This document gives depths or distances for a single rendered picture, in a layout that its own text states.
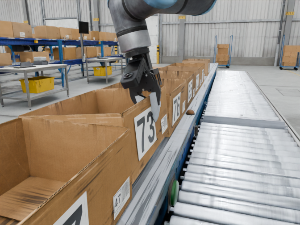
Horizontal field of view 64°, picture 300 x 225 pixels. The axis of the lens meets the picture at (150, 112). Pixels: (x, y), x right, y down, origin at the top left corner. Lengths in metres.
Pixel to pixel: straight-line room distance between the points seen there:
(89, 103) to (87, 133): 0.38
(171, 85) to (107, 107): 0.43
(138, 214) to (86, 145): 0.19
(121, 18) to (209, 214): 0.60
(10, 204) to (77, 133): 0.20
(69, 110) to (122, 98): 0.21
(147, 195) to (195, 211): 0.24
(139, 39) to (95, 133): 0.28
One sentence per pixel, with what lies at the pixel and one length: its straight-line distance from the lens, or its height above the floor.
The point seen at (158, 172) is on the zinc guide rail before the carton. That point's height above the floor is 0.89.
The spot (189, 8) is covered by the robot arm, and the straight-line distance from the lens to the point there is 0.68.
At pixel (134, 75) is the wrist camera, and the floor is 1.15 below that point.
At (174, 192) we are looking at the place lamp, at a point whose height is 0.83.
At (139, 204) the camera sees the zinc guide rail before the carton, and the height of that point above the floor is 0.89.
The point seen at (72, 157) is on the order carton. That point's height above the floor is 0.96.
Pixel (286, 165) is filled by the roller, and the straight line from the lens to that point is 1.15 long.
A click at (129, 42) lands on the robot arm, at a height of 1.23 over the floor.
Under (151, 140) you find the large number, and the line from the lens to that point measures 0.69.
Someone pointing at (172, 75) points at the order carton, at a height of 1.02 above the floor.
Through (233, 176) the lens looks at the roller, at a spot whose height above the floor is 0.74.
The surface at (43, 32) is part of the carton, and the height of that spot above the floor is 1.55.
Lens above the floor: 1.22
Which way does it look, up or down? 16 degrees down
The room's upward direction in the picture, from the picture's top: straight up
